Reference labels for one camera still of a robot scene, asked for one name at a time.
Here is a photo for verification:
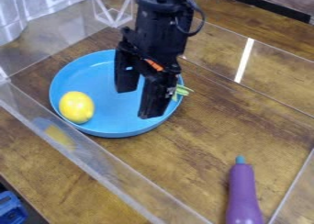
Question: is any yellow toy lemon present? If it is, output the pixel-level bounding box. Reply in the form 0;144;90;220
58;91;95;124

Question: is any blue round tray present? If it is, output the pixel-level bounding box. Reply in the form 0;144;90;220
49;50;183;138

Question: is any clear acrylic enclosure wall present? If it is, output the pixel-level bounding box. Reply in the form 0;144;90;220
0;0;314;224

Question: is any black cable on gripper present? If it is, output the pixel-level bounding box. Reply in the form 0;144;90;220
173;0;207;38

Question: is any black bar in background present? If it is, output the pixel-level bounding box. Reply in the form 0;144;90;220
235;0;311;24

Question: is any orange toy carrot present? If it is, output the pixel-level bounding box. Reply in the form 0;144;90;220
145;59;192;101

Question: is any blue plastic object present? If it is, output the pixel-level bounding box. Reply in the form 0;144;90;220
0;191;28;224

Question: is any purple toy eggplant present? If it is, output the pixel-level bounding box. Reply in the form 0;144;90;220
225;155;264;224

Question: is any white sheer curtain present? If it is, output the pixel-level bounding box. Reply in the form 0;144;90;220
0;0;84;46

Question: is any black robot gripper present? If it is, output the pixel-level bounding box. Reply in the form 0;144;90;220
113;0;201;119

